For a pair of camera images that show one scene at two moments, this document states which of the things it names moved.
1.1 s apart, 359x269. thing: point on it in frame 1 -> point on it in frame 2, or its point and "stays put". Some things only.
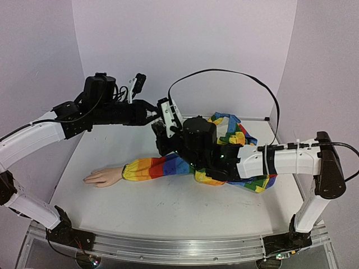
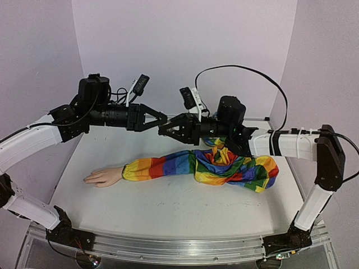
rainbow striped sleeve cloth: (230, 130) stays put
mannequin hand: (105, 177) stays put
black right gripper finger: (163, 144) -> (191, 138)
